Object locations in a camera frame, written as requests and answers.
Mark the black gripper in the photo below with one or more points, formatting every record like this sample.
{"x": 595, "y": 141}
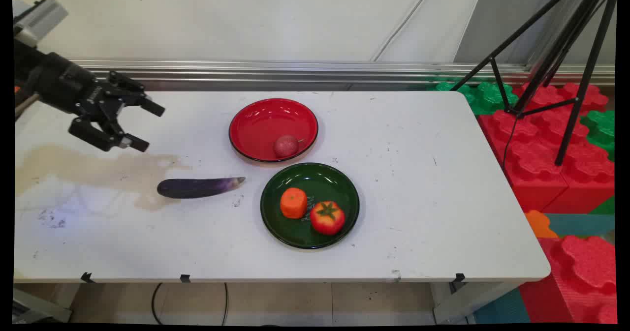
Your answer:
{"x": 59, "y": 77}

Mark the orange toy fruit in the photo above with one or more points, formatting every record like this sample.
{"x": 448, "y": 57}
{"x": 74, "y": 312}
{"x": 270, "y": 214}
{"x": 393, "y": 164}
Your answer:
{"x": 293, "y": 203}

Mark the purple toy eggplant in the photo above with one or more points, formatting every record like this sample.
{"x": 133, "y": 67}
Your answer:
{"x": 197, "y": 187}

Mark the red round plate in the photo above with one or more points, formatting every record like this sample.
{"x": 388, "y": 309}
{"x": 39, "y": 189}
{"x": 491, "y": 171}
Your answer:
{"x": 261, "y": 124}

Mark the dark red round toy fruit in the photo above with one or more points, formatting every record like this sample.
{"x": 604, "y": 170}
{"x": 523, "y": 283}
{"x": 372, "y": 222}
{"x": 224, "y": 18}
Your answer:
{"x": 285, "y": 146}

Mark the grey table leg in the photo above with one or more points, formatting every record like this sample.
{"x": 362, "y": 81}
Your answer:
{"x": 472, "y": 301}
{"x": 39, "y": 306}

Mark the dark green round plate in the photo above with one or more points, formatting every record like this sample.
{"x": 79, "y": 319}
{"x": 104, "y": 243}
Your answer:
{"x": 315, "y": 178}

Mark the red toy tomato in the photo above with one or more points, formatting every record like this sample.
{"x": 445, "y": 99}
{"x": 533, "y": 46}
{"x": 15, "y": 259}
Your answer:
{"x": 327, "y": 220}

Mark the green foam block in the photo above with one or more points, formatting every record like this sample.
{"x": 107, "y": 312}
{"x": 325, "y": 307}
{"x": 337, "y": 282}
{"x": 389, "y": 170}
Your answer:
{"x": 485, "y": 97}
{"x": 603, "y": 129}

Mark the red foam block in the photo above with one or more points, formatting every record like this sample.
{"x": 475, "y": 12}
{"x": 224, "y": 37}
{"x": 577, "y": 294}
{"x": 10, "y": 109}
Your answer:
{"x": 526, "y": 159}
{"x": 581, "y": 277}
{"x": 590, "y": 178}
{"x": 546, "y": 95}

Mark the orange foam piece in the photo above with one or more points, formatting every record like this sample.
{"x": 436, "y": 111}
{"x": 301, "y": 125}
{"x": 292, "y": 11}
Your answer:
{"x": 540, "y": 224}

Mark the black tripod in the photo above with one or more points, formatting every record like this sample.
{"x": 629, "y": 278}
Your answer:
{"x": 566, "y": 45}

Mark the teal foam mat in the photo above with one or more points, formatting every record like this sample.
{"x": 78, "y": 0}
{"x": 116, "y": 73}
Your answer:
{"x": 583, "y": 224}

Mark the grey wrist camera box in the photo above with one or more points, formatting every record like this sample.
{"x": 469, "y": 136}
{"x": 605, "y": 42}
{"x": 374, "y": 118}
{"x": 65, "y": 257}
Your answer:
{"x": 39, "y": 20}

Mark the aluminium rail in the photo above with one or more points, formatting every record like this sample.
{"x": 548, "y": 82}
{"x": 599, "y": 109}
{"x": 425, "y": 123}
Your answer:
{"x": 295, "y": 70}

